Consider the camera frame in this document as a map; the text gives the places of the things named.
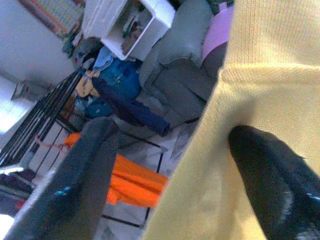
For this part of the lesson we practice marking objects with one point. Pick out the grey-green sofa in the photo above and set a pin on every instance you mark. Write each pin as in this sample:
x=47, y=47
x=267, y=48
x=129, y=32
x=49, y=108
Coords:
x=180, y=87

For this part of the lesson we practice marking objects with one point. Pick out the mustard yellow garment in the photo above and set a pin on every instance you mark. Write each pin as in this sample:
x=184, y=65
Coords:
x=86, y=87

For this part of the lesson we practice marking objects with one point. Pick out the yellow shirt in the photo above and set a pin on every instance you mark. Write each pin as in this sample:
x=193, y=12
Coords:
x=262, y=75

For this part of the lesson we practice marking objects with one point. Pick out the pink hanger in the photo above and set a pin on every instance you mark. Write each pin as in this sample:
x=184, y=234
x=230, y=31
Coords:
x=50, y=145

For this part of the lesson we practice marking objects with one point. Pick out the brown folded clothes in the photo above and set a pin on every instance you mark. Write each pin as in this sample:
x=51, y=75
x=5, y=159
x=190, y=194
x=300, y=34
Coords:
x=132, y=42

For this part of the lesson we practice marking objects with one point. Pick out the purple armchair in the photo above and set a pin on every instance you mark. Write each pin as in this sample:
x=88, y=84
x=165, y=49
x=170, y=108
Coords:
x=12, y=190

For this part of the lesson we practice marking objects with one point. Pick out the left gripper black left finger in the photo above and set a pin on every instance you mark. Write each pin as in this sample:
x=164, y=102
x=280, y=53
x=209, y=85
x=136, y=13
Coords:
x=70, y=190

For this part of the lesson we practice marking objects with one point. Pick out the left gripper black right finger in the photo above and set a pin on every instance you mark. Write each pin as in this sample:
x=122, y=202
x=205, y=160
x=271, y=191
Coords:
x=280, y=190

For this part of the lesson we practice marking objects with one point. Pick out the dark navy garment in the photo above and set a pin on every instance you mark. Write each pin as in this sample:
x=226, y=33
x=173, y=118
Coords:
x=135, y=112

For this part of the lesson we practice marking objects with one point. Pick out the white laundry bin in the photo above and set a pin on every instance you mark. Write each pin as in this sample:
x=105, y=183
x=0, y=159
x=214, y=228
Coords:
x=160, y=22

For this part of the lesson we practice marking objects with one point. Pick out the light blue towel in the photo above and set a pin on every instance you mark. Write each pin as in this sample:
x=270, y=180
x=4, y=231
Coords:
x=103, y=58

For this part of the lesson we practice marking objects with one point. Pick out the black metal drying rack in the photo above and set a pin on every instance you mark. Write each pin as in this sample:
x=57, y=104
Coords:
x=37, y=120

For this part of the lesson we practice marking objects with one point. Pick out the orange shirt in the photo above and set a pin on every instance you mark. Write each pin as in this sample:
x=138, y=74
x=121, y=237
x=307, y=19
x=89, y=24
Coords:
x=135, y=182

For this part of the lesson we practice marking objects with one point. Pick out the big blue bag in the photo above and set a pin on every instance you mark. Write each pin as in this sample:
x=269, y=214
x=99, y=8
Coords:
x=120, y=77

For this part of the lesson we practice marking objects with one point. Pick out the pink cushion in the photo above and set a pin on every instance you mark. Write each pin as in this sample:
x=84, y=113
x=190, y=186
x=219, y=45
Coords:
x=217, y=32

